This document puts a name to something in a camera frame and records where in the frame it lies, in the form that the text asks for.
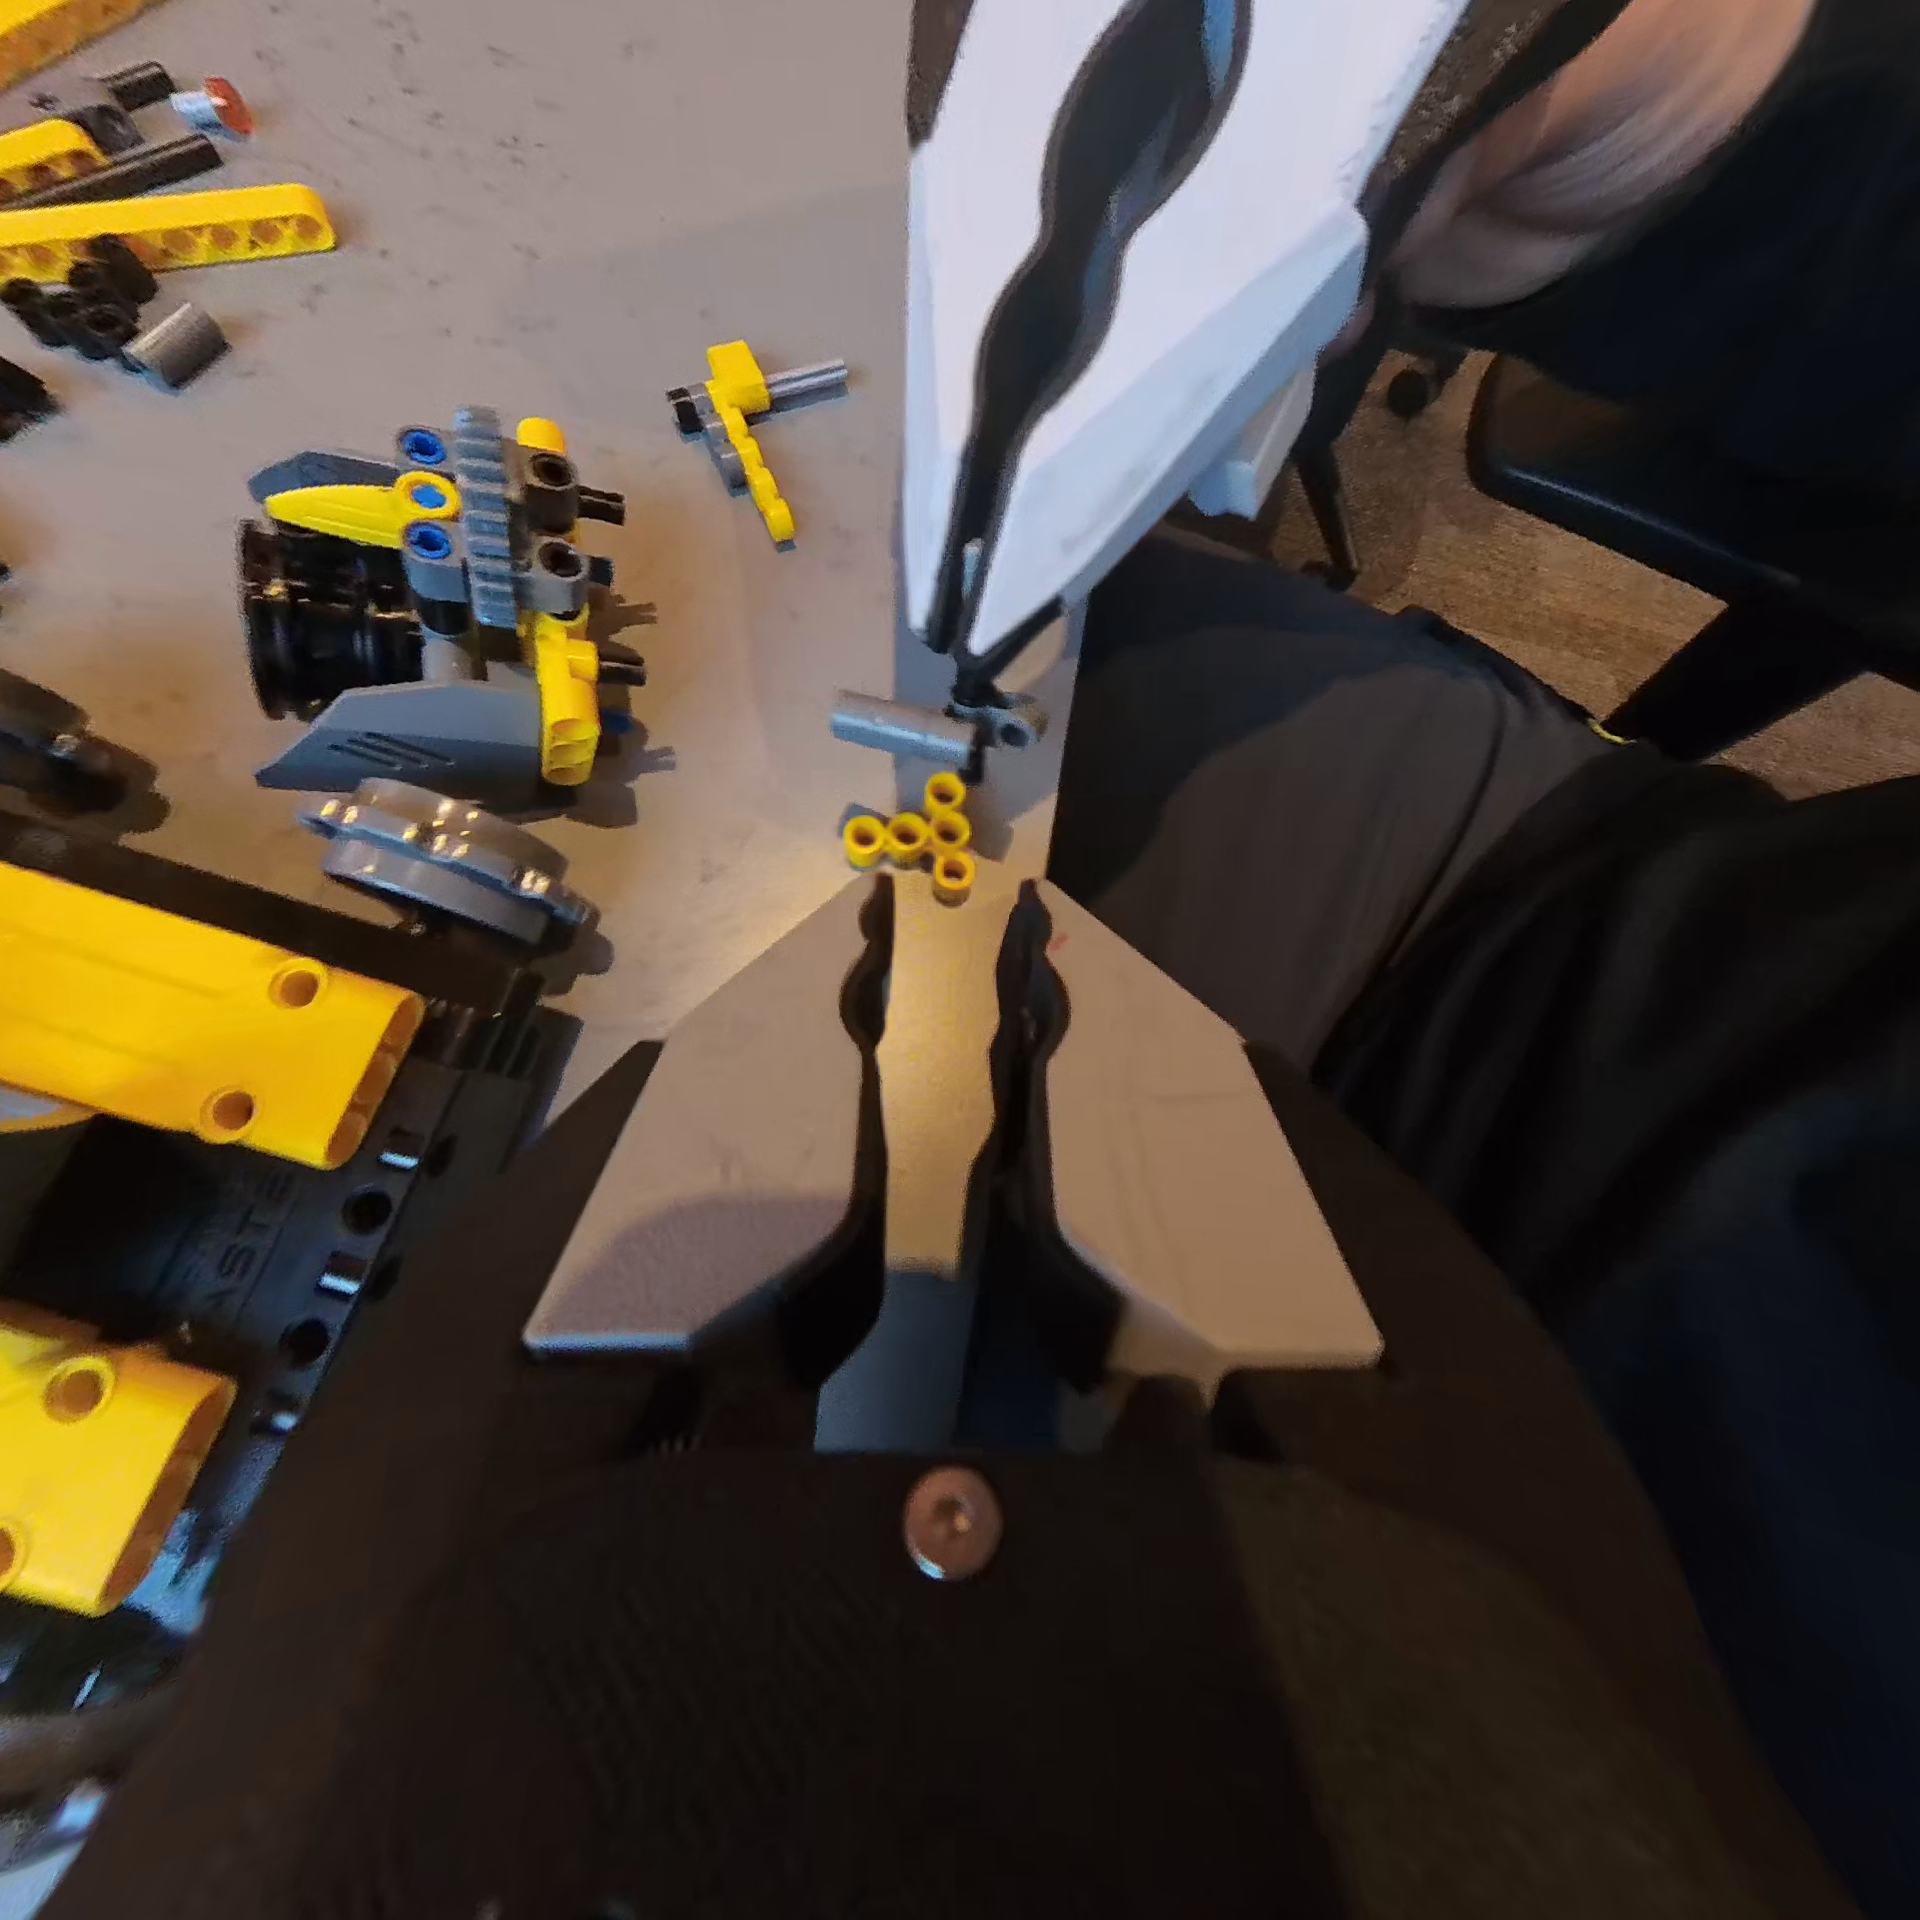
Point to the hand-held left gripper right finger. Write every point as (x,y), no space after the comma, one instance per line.
(1202,1187)

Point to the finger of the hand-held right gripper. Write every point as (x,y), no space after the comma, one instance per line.
(976,267)
(1262,267)

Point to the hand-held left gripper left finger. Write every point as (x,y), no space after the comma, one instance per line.
(703,1187)

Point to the small yellow toy beam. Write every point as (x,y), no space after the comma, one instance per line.
(752,420)

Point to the small yellow angled connector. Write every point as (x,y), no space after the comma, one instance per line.
(916,835)

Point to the small grey axle piece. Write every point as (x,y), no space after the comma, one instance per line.
(897,727)

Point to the pile of toy parts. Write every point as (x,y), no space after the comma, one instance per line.
(150,228)

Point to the person's right forearm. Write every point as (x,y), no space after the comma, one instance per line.
(1799,302)

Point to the person's right hand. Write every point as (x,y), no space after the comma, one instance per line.
(1622,152)

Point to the person's black top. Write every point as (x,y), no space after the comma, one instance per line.
(1713,1260)

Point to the black office chair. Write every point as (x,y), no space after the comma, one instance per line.
(1677,569)

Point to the yellow black toy vehicle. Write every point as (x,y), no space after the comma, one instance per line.
(182,1020)

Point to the yellow grey wheel assembly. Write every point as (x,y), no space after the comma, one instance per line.
(448,600)

